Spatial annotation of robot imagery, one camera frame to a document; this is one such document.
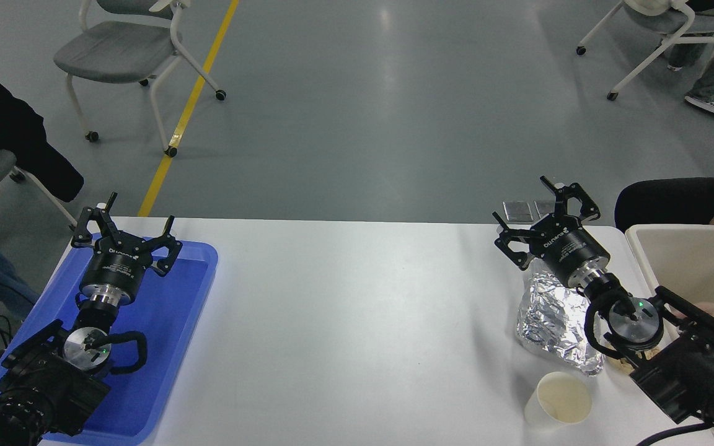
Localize large pale bin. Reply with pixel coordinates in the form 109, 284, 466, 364
625, 224, 714, 446

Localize crumpled silver foil tray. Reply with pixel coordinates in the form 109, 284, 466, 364
515, 257, 606, 377

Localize blue plastic tray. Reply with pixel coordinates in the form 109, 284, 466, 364
0, 234, 219, 446

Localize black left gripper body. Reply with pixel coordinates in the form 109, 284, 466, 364
81, 235, 154, 297

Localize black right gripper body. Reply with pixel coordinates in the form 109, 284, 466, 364
532, 214, 611, 285

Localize crumpled tan paper ball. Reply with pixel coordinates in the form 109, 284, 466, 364
605, 339, 660, 372

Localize white paper cup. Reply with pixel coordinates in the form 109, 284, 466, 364
523, 372, 593, 429

